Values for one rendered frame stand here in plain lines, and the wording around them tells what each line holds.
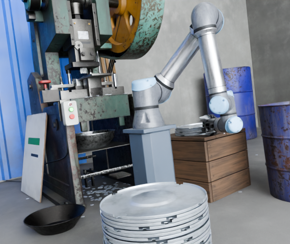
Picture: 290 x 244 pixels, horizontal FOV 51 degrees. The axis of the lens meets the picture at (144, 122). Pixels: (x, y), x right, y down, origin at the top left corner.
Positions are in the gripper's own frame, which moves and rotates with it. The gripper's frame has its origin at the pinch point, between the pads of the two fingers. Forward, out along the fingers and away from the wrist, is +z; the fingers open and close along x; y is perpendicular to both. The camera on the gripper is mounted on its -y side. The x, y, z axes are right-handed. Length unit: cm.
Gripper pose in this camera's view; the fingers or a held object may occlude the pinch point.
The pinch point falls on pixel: (206, 125)
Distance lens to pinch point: 172.3
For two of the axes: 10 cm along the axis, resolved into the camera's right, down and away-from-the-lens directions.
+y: -9.6, 1.3, -2.3
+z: -2.3, 0.2, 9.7
